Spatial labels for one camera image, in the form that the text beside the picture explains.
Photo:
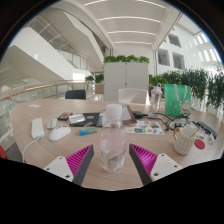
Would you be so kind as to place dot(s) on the glass railing with wooden handrail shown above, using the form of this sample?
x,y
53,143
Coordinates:
x,y
33,92

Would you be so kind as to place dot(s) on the green tote bag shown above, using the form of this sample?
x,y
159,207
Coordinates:
x,y
177,100

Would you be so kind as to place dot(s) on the ceiling light strips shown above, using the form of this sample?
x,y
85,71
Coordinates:
x,y
133,32

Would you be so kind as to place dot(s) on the white cabinet with plants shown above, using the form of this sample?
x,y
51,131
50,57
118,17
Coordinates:
x,y
126,78

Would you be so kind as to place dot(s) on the white card packet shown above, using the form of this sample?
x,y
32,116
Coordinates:
x,y
77,118

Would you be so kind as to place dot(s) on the flat round red coaster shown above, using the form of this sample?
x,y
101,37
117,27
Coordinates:
x,y
199,144

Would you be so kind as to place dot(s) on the colourful sticker sheet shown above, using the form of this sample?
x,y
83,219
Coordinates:
x,y
145,128

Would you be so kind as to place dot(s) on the blue green marker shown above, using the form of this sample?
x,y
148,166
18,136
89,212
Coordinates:
x,y
88,131

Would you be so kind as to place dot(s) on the white checked mug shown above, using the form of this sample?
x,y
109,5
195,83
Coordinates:
x,y
183,142

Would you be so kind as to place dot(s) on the row of green plants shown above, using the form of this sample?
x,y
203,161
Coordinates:
x,y
196,83

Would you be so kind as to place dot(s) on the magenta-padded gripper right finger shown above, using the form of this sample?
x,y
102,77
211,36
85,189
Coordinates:
x,y
160,166

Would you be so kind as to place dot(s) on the clear plastic water bottle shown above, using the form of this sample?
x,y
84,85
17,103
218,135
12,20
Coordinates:
x,y
113,146

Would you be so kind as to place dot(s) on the thin gold stirrer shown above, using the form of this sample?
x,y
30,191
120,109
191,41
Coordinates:
x,y
196,131

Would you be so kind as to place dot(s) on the brown planter with plants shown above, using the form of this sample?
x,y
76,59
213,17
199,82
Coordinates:
x,y
98,87

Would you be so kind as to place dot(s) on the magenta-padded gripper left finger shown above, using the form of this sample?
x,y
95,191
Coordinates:
x,y
63,166

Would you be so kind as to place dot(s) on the black notebook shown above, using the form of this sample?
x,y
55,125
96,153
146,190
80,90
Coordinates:
x,y
91,121

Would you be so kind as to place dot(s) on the clear shaker bottle white lid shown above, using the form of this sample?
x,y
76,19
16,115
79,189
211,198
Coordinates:
x,y
155,99

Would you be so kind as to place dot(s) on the dark blue keyboard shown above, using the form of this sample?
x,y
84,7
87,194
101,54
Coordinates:
x,y
207,129

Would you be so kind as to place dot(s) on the black pouch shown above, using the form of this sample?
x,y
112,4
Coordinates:
x,y
138,114

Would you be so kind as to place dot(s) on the red chair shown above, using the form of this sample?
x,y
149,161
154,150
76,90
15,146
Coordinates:
x,y
2,152

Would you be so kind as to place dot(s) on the white computer mouse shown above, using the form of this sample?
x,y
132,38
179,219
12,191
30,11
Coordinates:
x,y
59,133

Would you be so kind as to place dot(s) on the black chair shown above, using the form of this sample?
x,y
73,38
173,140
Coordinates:
x,y
75,94

